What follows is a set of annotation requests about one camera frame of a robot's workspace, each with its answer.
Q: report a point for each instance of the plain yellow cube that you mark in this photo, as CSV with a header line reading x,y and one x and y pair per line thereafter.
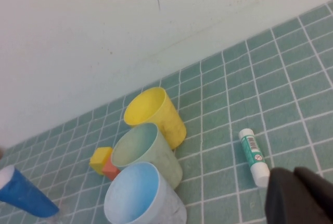
x,y
100,157

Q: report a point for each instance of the blue paper cone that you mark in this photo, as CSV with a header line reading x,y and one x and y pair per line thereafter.
x,y
23,192

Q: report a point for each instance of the yellow plastic cup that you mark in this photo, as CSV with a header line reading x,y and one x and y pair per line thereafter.
x,y
169,119

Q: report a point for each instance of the pale green plastic cup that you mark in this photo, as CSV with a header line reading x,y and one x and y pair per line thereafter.
x,y
166,161

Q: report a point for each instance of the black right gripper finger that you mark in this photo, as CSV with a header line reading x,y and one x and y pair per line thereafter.
x,y
294,198

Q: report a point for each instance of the light blue plastic cup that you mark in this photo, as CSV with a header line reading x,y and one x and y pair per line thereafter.
x,y
135,192

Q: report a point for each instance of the green checked tablecloth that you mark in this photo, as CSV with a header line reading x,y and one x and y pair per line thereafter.
x,y
234,91

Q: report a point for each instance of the orange cube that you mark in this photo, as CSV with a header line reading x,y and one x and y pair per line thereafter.
x,y
109,170

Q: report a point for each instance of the white green glue stick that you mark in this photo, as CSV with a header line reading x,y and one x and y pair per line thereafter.
x,y
252,151

